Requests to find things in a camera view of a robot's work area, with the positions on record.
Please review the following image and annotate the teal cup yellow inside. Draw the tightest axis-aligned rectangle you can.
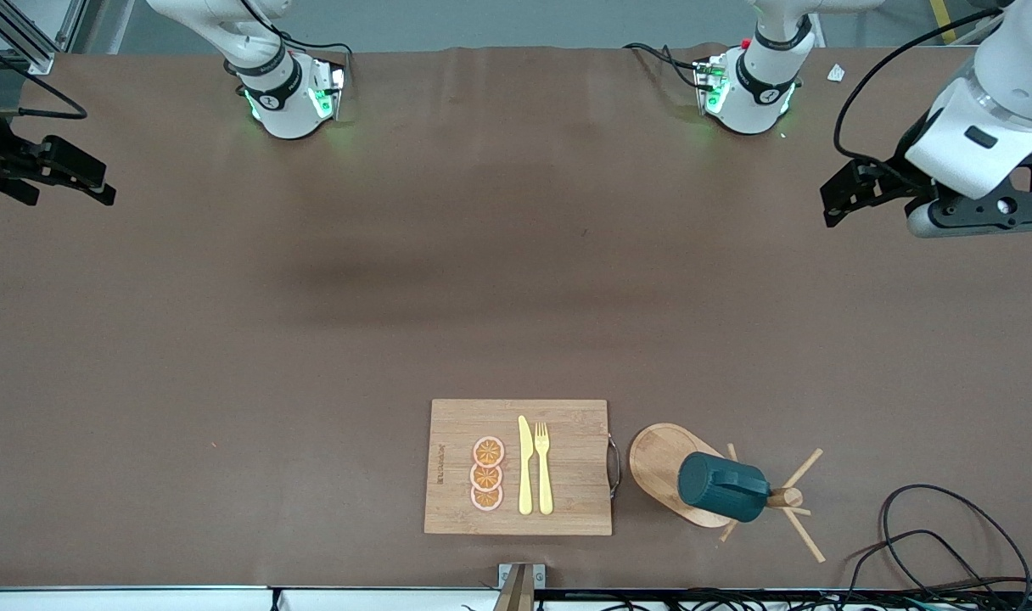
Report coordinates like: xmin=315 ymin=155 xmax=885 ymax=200
xmin=676 ymin=451 xmax=772 ymax=524

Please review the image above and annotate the wooden mug rack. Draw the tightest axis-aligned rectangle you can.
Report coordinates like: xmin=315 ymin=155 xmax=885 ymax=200
xmin=629 ymin=423 xmax=827 ymax=564

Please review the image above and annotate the brown table mat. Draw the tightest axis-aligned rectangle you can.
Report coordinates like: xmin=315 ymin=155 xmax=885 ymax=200
xmin=0 ymin=42 xmax=1032 ymax=591

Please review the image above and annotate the bamboo cutting board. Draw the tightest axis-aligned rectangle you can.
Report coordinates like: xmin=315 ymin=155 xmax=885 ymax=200
xmin=423 ymin=399 xmax=622 ymax=536

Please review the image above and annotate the yellow plastic fork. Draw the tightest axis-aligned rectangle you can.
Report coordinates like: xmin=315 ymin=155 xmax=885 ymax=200
xmin=534 ymin=422 xmax=555 ymax=516

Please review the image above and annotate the yellow plastic knife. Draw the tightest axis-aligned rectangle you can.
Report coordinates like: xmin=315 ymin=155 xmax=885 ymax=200
xmin=518 ymin=415 xmax=535 ymax=516

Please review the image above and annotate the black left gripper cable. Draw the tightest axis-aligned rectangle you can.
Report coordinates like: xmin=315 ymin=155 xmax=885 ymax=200
xmin=833 ymin=4 xmax=1006 ymax=171

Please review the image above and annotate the aluminium frame profile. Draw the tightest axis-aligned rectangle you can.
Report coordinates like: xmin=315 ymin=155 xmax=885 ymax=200
xmin=949 ymin=0 xmax=1019 ymax=45
xmin=0 ymin=0 xmax=89 ymax=76

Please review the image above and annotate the black left arm base cable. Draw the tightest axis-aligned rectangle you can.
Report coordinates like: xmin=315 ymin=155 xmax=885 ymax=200
xmin=623 ymin=41 xmax=709 ymax=92

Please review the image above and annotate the black arm base cable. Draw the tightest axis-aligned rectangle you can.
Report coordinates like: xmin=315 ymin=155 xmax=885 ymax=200
xmin=244 ymin=0 xmax=354 ymax=86
xmin=623 ymin=41 xmax=709 ymax=92

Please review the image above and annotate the black right arm base cable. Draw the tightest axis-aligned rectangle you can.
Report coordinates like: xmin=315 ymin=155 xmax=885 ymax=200
xmin=244 ymin=0 xmax=354 ymax=86

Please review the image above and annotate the white table edge rail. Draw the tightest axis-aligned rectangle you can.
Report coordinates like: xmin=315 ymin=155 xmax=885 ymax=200
xmin=0 ymin=585 xmax=1032 ymax=611

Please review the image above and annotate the metal bracket with wooden post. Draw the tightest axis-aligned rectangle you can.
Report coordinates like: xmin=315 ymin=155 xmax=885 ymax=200
xmin=496 ymin=562 xmax=547 ymax=611

